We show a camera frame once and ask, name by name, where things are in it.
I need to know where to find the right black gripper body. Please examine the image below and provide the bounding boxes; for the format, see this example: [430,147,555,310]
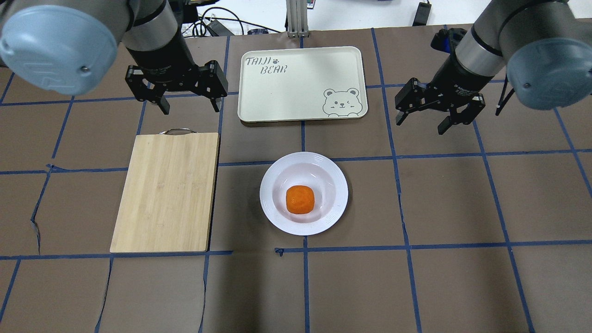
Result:
[394,77,486,123]

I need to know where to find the cream bear tray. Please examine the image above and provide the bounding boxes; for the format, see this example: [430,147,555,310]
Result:
[237,46,368,123]

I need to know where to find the white round plate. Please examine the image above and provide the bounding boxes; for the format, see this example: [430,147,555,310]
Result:
[259,152,349,236]

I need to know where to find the black power adapter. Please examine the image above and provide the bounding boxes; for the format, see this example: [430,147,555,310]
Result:
[412,0,432,26]

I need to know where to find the aluminium frame post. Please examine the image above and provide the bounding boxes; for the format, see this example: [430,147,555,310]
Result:
[286,0,309,38]

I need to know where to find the bamboo cutting board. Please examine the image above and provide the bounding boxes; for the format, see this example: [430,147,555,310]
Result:
[110,132,220,253]

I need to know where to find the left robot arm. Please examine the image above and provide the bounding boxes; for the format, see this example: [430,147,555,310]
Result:
[1,0,228,114]

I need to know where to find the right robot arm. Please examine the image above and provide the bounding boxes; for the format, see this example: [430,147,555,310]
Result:
[394,0,592,135]

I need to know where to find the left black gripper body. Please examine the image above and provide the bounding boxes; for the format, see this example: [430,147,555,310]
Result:
[125,60,228,104]

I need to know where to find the tangled black cables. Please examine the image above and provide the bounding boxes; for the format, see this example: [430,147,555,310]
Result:
[183,6,283,37]

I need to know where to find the orange fruit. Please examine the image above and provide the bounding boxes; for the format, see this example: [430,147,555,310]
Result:
[285,185,315,215]

